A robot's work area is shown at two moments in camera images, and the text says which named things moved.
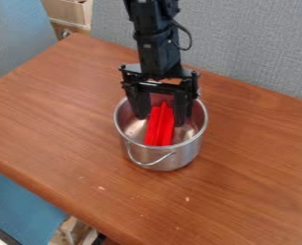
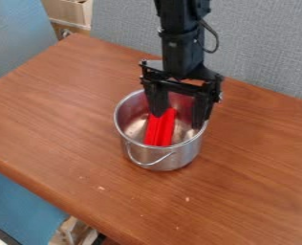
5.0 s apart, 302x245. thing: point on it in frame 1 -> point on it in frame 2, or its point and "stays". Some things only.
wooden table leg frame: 75,233 stays
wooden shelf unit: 70,16 stays
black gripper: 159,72 -> 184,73
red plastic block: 159,125 stays
